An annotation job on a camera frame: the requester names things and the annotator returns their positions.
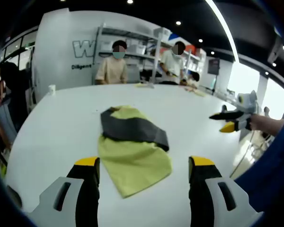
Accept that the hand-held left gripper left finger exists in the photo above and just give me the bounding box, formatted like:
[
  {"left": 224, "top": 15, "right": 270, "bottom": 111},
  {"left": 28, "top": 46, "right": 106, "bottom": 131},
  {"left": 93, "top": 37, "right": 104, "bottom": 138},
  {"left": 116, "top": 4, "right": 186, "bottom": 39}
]
[{"left": 39, "top": 156, "right": 101, "bottom": 227}]

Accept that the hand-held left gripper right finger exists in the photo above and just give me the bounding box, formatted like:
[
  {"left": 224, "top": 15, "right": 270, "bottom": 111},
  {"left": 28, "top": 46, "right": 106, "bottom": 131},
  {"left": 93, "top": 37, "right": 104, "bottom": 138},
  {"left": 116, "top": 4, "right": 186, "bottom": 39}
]
[{"left": 188, "top": 155, "right": 257, "bottom": 227}]

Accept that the yellow grey blue garment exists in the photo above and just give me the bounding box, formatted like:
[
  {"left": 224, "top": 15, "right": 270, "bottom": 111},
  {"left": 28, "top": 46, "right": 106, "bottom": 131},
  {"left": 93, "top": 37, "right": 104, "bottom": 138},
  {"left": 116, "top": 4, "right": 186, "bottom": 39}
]
[{"left": 98, "top": 105, "right": 173, "bottom": 199}]

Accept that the person's right hand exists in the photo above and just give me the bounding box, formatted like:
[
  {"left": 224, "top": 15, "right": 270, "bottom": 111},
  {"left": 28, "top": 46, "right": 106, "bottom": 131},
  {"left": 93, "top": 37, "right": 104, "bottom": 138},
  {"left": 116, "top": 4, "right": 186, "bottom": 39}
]
[{"left": 249, "top": 113, "right": 265, "bottom": 131}]

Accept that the beige cloth pile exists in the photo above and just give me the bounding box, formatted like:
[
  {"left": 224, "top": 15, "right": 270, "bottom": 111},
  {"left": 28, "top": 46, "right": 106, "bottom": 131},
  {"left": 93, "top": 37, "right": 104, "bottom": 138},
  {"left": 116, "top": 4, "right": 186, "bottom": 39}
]
[{"left": 184, "top": 86, "right": 207, "bottom": 97}]

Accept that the black sign stand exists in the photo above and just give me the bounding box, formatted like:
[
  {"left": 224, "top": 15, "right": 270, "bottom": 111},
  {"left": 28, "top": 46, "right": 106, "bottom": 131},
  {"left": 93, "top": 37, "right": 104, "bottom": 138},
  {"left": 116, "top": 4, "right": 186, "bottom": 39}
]
[{"left": 207, "top": 58, "right": 221, "bottom": 92}]

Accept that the person's blue clothing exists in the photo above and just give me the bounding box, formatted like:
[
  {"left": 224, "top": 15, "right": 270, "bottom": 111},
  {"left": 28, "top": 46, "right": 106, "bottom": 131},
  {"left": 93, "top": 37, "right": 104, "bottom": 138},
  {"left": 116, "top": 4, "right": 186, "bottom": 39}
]
[{"left": 234, "top": 118, "right": 284, "bottom": 227}]

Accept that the white shelf rack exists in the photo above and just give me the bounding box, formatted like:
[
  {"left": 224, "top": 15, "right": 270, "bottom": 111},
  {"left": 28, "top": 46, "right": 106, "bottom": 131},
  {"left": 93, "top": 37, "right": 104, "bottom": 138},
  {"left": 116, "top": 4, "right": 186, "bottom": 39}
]
[{"left": 179, "top": 44, "right": 207, "bottom": 81}]

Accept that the ceiling strip light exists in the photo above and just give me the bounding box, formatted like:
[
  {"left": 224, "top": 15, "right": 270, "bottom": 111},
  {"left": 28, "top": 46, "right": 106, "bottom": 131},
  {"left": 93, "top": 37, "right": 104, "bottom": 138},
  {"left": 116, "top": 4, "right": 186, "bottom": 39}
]
[{"left": 204, "top": 0, "right": 240, "bottom": 62}]

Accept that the grey chair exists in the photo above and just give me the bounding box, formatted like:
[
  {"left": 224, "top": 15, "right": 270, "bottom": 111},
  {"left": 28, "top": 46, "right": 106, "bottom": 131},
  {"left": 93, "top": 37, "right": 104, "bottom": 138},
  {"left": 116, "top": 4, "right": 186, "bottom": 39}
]
[{"left": 126, "top": 65, "right": 142, "bottom": 83}]

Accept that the white storage bin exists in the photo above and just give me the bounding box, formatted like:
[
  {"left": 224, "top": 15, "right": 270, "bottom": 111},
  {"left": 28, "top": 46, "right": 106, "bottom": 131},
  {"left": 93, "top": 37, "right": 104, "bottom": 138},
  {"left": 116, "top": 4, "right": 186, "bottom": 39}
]
[{"left": 126, "top": 44, "right": 146, "bottom": 55}]

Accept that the grey metal shelf rack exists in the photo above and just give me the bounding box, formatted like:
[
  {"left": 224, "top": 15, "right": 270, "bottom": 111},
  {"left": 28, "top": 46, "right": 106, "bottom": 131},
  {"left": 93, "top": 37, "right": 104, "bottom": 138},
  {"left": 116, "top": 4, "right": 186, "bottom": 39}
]
[{"left": 96, "top": 23, "right": 163, "bottom": 85}]

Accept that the right hand-held gripper cable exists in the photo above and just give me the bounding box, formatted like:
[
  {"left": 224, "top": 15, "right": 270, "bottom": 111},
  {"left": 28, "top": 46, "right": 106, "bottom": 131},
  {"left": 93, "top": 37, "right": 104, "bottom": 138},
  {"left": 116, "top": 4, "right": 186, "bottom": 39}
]
[{"left": 229, "top": 130, "right": 257, "bottom": 177}]

